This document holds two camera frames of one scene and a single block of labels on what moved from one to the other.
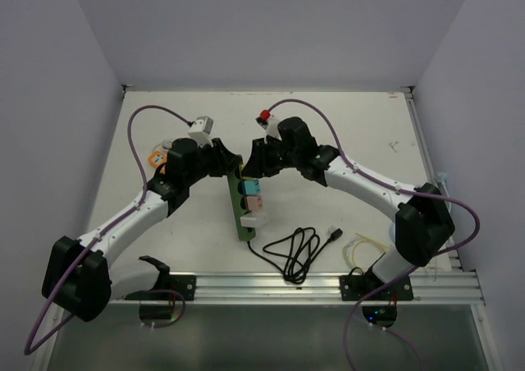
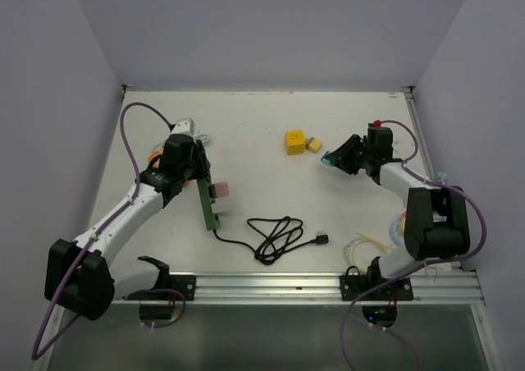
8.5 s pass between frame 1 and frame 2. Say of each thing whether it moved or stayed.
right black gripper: moved
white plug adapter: moved
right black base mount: stayed
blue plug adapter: moved
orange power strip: stayed
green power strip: moved
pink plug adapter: moved
